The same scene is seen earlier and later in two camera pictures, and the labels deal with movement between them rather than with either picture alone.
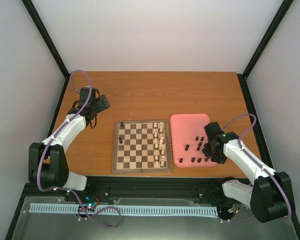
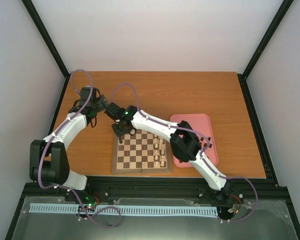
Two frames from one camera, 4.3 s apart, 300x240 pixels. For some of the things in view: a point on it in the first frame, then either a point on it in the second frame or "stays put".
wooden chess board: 142,146 stays put
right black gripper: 207,152 → 118,133
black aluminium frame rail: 189,188 stays put
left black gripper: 102,106 stays put
